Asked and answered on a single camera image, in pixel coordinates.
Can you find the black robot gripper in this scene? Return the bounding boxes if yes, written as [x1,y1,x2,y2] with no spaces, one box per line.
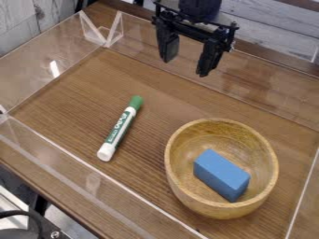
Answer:
[153,0,239,77]

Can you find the blue rectangular block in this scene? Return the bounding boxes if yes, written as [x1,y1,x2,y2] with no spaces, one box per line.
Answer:
[194,149,251,203]

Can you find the brown wooden bowl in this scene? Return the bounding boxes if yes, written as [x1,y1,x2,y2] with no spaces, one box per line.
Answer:
[165,119,279,219]

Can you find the green and white marker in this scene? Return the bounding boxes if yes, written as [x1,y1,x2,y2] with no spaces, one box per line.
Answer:
[98,95,143,162]

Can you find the black metal table frame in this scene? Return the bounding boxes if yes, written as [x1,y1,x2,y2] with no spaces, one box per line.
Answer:
[0,166,97,239]

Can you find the black cable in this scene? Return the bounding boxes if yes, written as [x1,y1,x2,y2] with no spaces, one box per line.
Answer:
[0,210,46,239]

